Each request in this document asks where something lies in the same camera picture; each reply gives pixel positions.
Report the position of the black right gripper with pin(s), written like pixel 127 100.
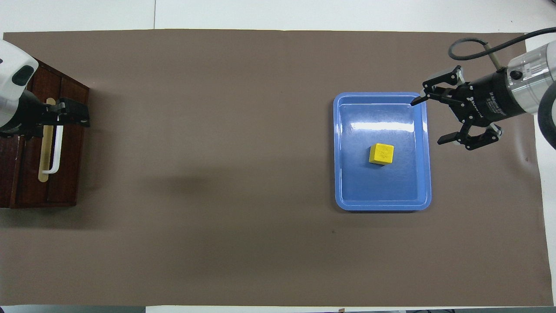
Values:
pixel 486 100

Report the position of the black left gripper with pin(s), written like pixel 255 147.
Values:
pixel 30 117

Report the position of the yellow cube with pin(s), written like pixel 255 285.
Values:
pixel 381 153

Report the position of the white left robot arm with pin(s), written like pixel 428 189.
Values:
pixel 11 87

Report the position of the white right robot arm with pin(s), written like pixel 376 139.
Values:
pixel 534 69

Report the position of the dark wooden cabinet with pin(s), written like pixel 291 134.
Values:
pixel 5 182

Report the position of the blue plastic tray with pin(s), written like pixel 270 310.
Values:
pixel 356 182

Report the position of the brown table mat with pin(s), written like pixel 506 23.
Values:
pixel 217 130

